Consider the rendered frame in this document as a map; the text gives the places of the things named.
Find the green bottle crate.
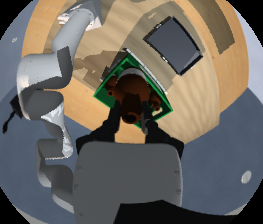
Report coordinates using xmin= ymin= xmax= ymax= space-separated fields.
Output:
xmin=93 ymin=53 xmax=173 ymax=121

